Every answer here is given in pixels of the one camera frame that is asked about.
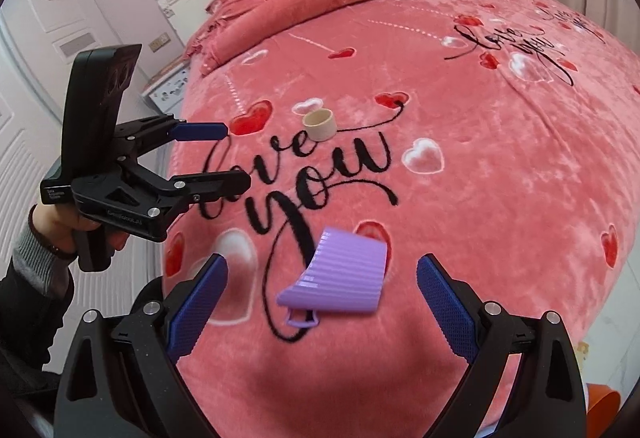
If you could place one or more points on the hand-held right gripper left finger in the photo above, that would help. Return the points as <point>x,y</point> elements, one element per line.
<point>197,308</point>

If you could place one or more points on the small beige cup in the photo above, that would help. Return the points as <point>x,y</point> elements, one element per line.
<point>320,128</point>

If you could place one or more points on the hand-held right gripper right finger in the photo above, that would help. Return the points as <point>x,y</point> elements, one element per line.
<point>447,313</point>

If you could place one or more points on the person's left hand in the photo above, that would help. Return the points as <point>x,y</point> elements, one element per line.
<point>52,225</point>

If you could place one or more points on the wall socket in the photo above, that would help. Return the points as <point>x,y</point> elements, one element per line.
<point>160,42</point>

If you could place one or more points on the purple ribbed plastic bin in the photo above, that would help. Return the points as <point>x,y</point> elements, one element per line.
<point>345,273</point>

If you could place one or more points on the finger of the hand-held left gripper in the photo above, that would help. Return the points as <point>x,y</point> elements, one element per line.
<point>215,183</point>
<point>200,132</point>

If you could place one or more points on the folded red quilt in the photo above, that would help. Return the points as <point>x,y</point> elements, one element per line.
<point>310,13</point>

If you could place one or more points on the pink heart-print blanket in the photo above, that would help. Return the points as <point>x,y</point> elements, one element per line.
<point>500,168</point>

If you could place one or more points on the orange plastic object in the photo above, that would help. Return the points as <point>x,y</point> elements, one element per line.
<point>600,413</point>

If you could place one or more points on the white panelled door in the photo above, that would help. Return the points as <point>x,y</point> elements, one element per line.
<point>50,8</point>

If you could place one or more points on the person's left forearm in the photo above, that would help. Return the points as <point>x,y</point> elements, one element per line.
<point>35,298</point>

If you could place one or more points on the white nightstand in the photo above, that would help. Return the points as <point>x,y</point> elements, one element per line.
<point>167,91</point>

